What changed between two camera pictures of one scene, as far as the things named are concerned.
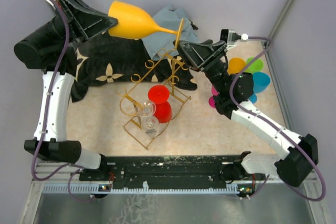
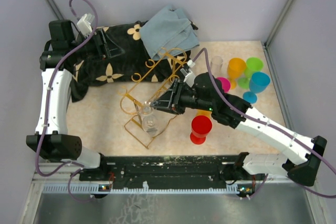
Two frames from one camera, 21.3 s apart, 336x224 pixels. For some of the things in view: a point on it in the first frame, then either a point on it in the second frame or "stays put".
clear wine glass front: [150, 126] stays put
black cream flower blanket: [109, 59] stays put
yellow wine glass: [235, 65] stays put
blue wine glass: [261, 80] stays put
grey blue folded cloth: [160, 44] stays put
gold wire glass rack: [151, 102] stays put
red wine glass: [159, 95] to [201, 126]
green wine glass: [255, 66] stays put
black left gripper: [84, 21] to [108, 49]
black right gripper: [193, 54] to [164, 103]
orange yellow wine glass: [134, 22] to [203, 113]
